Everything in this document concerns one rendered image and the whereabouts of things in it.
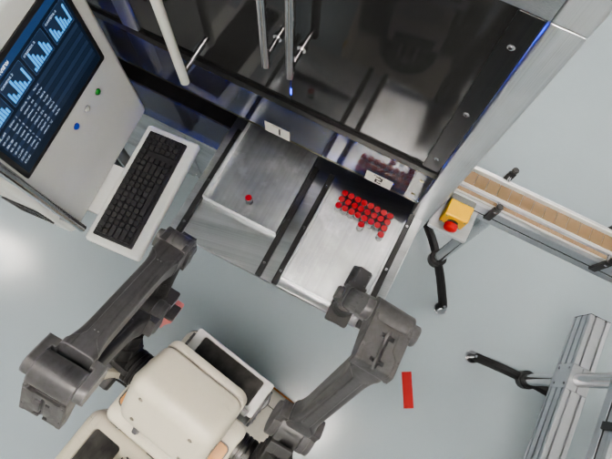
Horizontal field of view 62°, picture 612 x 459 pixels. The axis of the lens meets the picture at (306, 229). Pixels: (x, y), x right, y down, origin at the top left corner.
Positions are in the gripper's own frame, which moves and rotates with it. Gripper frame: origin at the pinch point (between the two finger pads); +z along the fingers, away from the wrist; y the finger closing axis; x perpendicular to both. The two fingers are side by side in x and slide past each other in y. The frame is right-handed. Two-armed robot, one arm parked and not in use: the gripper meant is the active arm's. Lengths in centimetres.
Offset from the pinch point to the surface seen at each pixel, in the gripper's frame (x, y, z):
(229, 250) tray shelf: 38.6, 1.0, 2.3
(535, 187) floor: -63, 119, 88
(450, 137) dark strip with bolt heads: -3, 38, -50
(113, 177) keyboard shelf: 88, 6, 10
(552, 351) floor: -99, 45, 90
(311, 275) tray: 12.6, 6.0, 2.0
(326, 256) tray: 11.1, 13.6, 1.8
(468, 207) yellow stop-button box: -19.4, 42.4, -13.5
